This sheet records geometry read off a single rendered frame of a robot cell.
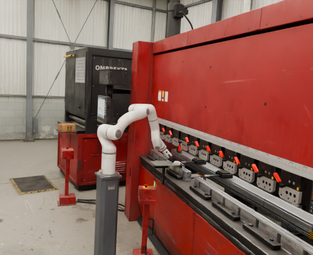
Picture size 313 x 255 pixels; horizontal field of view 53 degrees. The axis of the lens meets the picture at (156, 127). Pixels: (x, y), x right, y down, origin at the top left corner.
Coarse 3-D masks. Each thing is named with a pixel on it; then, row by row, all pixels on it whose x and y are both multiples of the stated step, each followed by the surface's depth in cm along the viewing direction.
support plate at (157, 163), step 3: (153, 162) 319; (156, 162) 320; (159, 162) 321; (162, 162) 321; (165, 162) 322; (168, 162) 323; (156, 165) 309; (159, 165) 310; (162, 165) 311; (165, 165) 312; (168, 165) 313; (171, 165) 315; (174, 165) 316
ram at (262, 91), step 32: (288, 32) 178; (160, 64) 368; (192, 64) 290; (224, 64) 239; (256, 64) 204; (288, 64) 178; (192, 96) 289; (224, 96) 239; (256, 96) 204; (288, 96) 178; (192, 128) 288; (224, 128) 238; (256, 128) 203; (288, 128) 177
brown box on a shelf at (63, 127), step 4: (60, 124) 487; (64, 124) 482; (68, 124) 485; (72, 124) 488; (60, 128) 487; (64, 128) 480; (68, 128) 483; (72, 128) 487; (60, 132) 476; (64, 132) 479; (68, 132) 482; (72, 132) 486; (76, 132) 489
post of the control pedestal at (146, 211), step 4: (144, 204) 304; (148, 204) 304; (144, 208) 304; (148, 208) 305; (144, 212) 305; (148, 212) 305; (144, 216) 305; (148, 216) 306; (144, 220) 306; (144, 224) 306; (144, 228) 307; (144, 232) 307; (144, 236) 308; (144, 240) 309; (144, 244) 309; (144, 252) 310
